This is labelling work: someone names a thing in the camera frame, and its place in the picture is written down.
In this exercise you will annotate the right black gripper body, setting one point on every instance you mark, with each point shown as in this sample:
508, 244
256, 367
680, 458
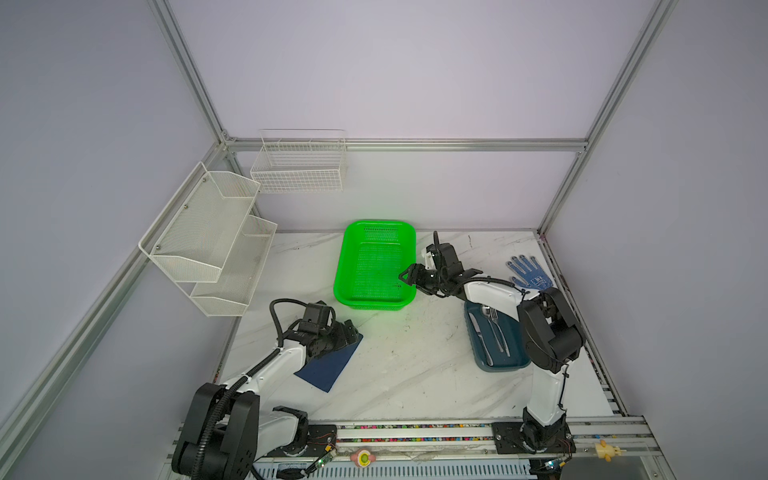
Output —
433, 281

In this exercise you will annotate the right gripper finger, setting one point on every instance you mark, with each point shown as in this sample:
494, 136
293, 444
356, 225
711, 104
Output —
414, 275
469, 273

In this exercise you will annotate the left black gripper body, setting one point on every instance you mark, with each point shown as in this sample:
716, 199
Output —
333, 338

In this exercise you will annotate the dark blue paper napkin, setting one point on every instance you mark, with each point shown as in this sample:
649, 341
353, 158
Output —
322, 373

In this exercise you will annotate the silver metal fork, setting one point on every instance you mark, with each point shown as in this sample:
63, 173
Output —
491, 316

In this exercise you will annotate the green plastic perforated basket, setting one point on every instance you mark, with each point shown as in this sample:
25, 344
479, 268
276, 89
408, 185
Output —
373, 254

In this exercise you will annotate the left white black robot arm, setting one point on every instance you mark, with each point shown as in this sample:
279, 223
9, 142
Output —
226, 429

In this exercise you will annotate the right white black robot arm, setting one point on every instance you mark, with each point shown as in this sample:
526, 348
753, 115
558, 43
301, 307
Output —
552, 336

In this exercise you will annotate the silver metal knife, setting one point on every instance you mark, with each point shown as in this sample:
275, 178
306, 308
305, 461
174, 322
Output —
476, 327

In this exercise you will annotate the blue white work glove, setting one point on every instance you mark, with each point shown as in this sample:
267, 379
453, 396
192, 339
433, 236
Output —
528, 274

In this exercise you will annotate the dark teal plastic tray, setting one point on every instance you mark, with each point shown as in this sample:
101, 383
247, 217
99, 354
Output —
511, 328

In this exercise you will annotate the pink green round toy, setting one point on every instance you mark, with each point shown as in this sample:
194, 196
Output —
363, 458

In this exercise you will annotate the white mesh two-tier shelf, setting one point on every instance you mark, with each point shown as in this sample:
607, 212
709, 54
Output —
210, 243

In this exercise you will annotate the yellow toy figure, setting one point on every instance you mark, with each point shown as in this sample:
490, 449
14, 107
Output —
607, 451

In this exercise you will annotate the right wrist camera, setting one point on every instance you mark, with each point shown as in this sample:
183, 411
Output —
441, 256

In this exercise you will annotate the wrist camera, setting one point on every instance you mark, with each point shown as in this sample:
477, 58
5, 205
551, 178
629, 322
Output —
441, 256
318, 318

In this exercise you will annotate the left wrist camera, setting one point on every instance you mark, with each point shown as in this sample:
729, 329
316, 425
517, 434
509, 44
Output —
318, 318

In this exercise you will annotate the white wire wall basket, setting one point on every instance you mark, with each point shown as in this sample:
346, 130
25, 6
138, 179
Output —
301, 161

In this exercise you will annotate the aluminium front rail frame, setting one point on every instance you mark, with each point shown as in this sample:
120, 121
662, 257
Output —
470, 449

